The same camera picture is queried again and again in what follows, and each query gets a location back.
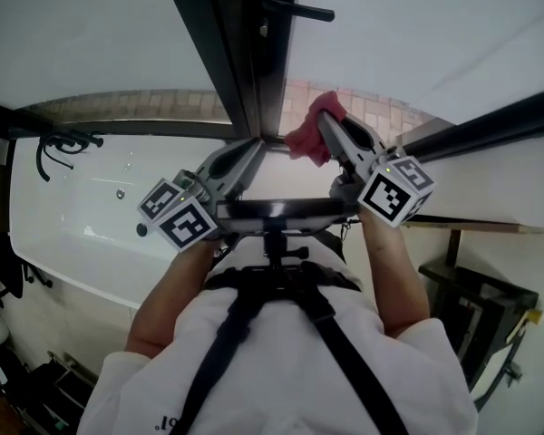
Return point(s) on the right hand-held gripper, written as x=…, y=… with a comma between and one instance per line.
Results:
x=387, y=195

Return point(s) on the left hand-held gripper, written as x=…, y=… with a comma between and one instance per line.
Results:
x=183, y=225

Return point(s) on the pink cleaning cloth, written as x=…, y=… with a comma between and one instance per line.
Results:
x=308, y=138

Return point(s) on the person's left forearm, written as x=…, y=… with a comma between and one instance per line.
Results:
x=172, y=297

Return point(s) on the person's right forearm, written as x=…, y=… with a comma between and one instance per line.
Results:
x=394, y=279

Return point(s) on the black chest-mounted phone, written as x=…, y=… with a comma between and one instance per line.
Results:
x=285, y=213

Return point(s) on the black bathtub knob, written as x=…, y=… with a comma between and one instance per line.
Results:
x=141, y=229

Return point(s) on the chrome bathtub drain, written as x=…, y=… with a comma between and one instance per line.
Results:
x=119, y=193

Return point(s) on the wooden shelf board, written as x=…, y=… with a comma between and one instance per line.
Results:
x=480, y=227

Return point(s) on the white bathtub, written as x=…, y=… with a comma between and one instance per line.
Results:
x=86, y=243

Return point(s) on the black bathtub faucet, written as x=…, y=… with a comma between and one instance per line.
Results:
x=63, y=145

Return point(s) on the black chest harness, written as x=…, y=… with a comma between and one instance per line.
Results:
x=340, y=333

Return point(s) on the black framed glass window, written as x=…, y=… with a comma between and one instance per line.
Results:
x=95, y=30

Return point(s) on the white shirt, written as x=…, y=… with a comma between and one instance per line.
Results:
x=276, y=356

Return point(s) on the black metal stand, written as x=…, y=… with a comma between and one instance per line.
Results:
x=480, y=315

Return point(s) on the black office chair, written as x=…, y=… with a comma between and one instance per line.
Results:
x=9, y=270

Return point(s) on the dark metal rack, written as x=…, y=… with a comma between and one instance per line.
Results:
x=59, y=388

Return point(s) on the black phone mount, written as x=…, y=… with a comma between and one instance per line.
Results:
x=278, y=252

